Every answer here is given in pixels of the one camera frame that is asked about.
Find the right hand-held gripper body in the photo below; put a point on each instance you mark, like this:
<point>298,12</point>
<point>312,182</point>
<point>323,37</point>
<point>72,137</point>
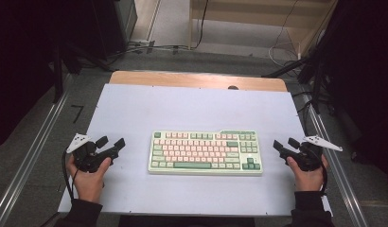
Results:
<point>308,159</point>

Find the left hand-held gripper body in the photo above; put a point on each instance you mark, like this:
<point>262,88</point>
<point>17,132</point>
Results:
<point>86,157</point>

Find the green and pink keyboard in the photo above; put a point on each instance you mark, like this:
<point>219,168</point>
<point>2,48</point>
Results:
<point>198,148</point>

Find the person's right hand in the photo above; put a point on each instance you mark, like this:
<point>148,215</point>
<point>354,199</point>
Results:
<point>308,181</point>

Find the person's left hand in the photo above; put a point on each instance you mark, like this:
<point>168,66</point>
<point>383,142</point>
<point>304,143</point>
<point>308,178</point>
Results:
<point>88,184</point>

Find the black stand leg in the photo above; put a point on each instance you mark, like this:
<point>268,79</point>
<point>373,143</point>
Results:
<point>283,67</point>

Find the dark round desk grommet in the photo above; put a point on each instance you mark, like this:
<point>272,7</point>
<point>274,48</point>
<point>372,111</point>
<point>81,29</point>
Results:
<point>233,87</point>

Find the black cabinet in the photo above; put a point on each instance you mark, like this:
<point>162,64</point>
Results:
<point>114,25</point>

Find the light wooden shelf unit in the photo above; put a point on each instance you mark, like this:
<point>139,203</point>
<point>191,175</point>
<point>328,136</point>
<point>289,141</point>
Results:
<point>245,14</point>

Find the metal floor rail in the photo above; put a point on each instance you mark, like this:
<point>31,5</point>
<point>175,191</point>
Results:
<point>34,151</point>
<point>337,170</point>

